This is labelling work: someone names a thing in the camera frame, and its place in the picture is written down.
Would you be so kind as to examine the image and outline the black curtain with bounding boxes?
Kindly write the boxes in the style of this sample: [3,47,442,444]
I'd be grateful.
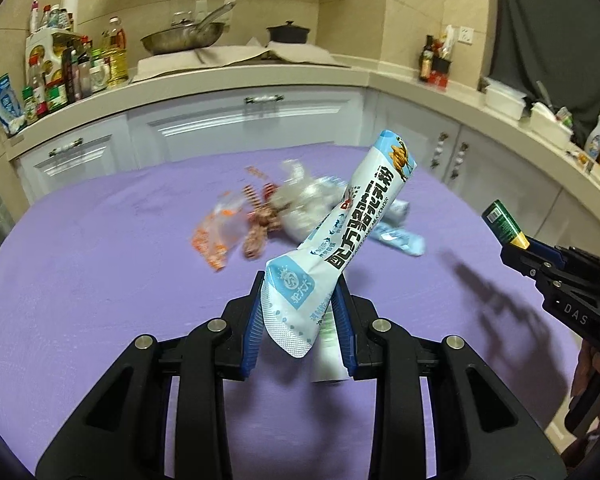
[490,0,600,181]

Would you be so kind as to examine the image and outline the yellow cooking oil bottle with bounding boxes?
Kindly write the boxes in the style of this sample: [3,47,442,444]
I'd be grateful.
[101,16,130,86]

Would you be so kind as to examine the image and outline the black and red box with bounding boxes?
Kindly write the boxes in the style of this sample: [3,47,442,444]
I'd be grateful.
[430,57,453,92]

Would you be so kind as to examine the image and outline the white green packet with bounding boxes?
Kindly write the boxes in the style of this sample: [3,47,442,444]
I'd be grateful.
[440,25,456,61]

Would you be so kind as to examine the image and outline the white spray bottle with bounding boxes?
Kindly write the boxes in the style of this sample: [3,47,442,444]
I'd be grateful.
[584,105,600,158]

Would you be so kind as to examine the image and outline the purple tablecloth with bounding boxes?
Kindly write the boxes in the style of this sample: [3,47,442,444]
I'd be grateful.
[0,142,600,480]

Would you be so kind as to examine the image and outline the white kitchen cabinets with countertop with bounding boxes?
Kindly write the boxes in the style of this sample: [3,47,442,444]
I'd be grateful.
[7,62,600,261]

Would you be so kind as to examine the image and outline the beige stove cover cloth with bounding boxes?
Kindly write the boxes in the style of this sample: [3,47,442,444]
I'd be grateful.
[130,37,351,83]

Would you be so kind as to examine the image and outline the steel wok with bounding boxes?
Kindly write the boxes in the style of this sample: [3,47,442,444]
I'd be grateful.
[140,2,236,56]

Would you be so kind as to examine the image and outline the white plastic container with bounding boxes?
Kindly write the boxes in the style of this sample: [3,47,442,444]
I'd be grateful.
[529,102,573,150]
[482,77,528,120]

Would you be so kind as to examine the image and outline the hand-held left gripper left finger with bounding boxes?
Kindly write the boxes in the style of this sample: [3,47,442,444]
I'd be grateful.
[36,270,268,480]

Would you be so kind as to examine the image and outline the white paper towel roll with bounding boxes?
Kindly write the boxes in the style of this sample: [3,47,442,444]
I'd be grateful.
[62,0,81,31]

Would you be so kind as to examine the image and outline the clear plastic bag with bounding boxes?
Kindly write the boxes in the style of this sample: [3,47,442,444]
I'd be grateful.
[272,160,351,241]

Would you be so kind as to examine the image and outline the orange clear snack packet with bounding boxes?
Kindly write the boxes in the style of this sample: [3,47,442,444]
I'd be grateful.
[190,165,286,273]

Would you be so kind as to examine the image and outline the blue white bag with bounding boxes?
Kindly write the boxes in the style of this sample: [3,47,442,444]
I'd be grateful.
[0,74,25,136]

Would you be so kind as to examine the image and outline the cluster of seasoning bottles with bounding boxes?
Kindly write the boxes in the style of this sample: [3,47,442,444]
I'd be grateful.
[22,0,131,121]

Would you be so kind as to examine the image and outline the white sachet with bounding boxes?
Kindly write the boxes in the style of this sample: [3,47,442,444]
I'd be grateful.
[310,305,351,385]

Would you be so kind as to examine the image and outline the black pot with lid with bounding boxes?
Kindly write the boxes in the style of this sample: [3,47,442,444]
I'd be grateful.
[266,20,312,45]

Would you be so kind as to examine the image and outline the black white door handle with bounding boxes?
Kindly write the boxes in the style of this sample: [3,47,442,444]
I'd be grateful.
[432,132,448,168]
[452,141,470,181]

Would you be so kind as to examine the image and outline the small light blue sachet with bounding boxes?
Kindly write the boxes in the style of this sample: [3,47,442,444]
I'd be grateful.
[370,222,426,257]

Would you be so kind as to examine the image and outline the dark glass bottle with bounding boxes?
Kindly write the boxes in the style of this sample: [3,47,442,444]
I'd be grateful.
[419,35,435,82]

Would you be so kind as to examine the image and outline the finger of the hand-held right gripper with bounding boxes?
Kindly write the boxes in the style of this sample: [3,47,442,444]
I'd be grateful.
[524,237,569,282]
[500,245,562,289]

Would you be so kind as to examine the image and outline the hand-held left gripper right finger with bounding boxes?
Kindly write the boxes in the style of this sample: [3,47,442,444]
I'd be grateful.
[330,280,567,480]

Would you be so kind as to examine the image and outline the light blue milk powder packet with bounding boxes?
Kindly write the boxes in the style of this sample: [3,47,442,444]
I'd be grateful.
[260,130,417,358]

